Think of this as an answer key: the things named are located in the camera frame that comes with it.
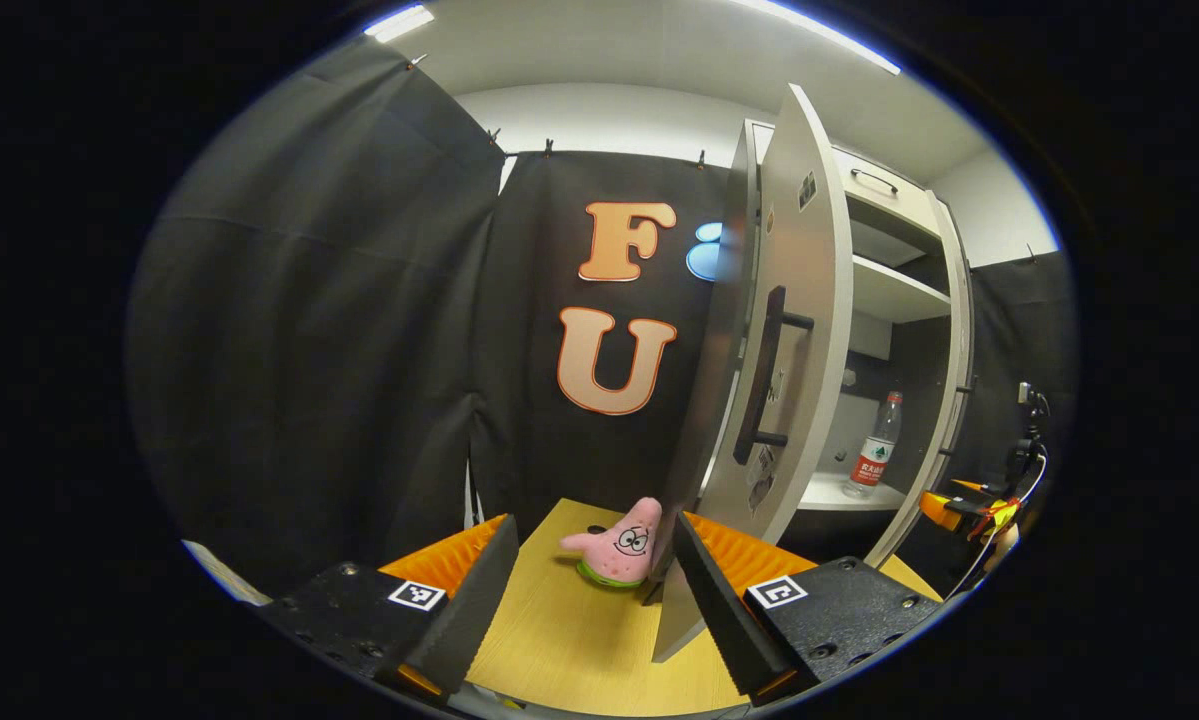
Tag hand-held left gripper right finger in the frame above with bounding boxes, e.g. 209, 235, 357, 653
670, 510, 947, 708

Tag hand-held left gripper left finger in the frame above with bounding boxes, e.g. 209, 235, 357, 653
257, 513, 523, 701

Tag clear plastic water bottle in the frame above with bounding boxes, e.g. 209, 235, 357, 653
841, 391, 904, 500

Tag white cabinet door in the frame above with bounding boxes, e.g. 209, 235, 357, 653
864, 190, 977, 569
652, 83, 855, 663

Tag pink starfish plush toy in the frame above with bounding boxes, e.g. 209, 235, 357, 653
559, 497, 666, 589

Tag white cabinet shelf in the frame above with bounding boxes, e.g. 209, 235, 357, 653
797, 472, 908, 512
852, 255, 953, 324

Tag white flat board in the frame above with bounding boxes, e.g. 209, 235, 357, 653
181, 540, 273, 607

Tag white cabinet drawer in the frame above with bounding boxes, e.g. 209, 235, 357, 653
829, 148, 945, 241

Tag black door handle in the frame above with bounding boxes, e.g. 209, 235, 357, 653
733, 286, 817, 467

